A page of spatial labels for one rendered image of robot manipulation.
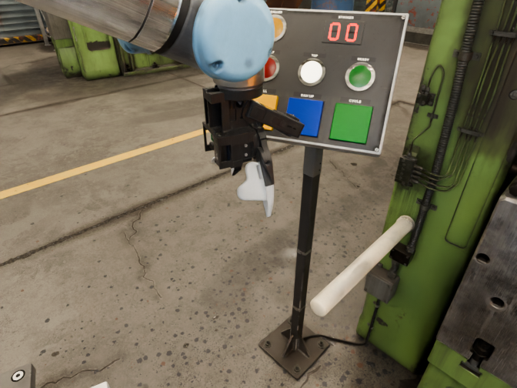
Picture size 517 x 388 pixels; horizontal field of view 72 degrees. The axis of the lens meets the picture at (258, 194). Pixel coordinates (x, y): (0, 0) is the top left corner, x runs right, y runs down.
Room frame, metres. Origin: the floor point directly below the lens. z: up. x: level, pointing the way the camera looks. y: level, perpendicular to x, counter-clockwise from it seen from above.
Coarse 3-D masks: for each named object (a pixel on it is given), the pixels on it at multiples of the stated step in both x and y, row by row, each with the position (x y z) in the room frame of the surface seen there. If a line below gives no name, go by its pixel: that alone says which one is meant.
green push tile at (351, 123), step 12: (336, 108) 0.70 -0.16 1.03; (348, 108) 0.70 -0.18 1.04; (360, 108) 0.69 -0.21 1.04; (372, 108) 0.68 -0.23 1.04; (336, 120) 0.69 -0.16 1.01; (348, 120) 0.68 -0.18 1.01; (360, 120) 0.68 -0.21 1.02; (336, 132) 0.68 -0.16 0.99; (348, 132) 0.67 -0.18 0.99; (360, 132) 0.66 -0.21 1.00
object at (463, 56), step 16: (480, 0) 0.81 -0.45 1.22; (464, 48) 0.81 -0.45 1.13; (464, 64) 0.81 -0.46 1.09; (448, 112) 0.81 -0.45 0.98; (448, 128) 0.80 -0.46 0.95; (432, 176) 0.80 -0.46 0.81; (432, 192) 0.80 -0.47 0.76; (432, 208) 0.80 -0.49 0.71; (416, 224) 0.81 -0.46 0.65; (416, 240) 0.80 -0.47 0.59; (400, 256) 0.80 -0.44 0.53
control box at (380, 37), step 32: (288, 32) 0.82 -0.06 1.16; (320, 32) 0.80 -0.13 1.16; (384, 32) 0.76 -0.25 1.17; (288, 64) 0.79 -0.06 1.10; (320, 64) 0.76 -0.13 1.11; (352, 64) 0.75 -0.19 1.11; (384, 64) 0.73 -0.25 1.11; (288, 96) 0.75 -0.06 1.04; (320, 96) 0.73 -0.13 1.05; (352, 96) 0.71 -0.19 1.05; (384, 96) 0.69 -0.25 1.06; (320, 128) 0.70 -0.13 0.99; (384, 128) 0.66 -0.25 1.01
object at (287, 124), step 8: (256, 104) 0.51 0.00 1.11; (248, 112) 0.51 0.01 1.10; (256, 112) 0.51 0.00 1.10; (264, 112) 0.51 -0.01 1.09; (272, 112) 0.52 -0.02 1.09; (280, 112) 0.56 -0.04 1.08; (256, 120) 0.51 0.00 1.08; (264, 120) 0.51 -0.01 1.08; (272, 120) 0.52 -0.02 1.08; (280, 120) 0.53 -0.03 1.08; (288, 120) 0.53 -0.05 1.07; (296, 120) 0.55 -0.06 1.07; (280, 128) 0.53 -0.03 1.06; (288, 128) 0.53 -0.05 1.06; (296, 128) 0.54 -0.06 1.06; (296, 136) 0.54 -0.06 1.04
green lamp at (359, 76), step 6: (360, 66) 0.74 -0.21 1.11; (354, 72) 0.73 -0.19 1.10; (360, 72) 0.73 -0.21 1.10; (366, 72) 0.73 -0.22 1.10; (354, 78) 0.73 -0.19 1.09; (360, 78) 0.72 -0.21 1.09; (366, 78) 0.72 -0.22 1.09; (354, 84) 0.72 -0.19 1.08; (360, 84) 0.72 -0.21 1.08; (366, 84) 0.71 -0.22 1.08
